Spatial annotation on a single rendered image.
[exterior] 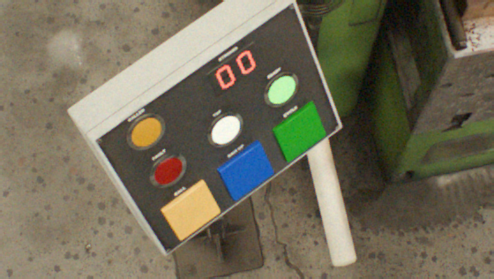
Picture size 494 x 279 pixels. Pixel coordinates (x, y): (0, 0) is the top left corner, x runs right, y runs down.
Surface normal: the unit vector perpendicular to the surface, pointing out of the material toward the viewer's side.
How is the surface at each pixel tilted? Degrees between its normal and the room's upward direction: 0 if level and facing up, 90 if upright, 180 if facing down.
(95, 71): 0
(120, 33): 0
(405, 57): 42
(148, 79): 30
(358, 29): 90
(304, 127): 60
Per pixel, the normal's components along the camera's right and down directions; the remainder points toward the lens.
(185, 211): 0.52, 0.50
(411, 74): -0.66, -0.11
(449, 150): 0.00, -0.32
